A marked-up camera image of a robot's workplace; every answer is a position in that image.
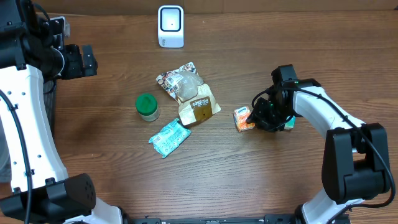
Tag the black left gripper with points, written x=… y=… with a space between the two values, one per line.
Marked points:
x=79 y=69

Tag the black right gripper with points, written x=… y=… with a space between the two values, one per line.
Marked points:
x=259 y=116

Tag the teal tissue pack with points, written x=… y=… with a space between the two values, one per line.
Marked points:
x=290 y=123

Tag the orange snack pack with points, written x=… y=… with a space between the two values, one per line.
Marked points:
x=240 y=116

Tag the beige brown snack pouch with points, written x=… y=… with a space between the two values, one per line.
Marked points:
x=195 y=99

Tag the green lid jar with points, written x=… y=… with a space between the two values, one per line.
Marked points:
x=147 y=107

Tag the teal snack packet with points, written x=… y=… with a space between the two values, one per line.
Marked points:
x=169 y=138

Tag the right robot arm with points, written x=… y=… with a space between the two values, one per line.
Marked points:
x=355 y=172

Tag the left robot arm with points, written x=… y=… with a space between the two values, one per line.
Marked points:
x=34 y=52

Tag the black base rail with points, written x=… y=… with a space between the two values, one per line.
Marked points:
x=211 y=221

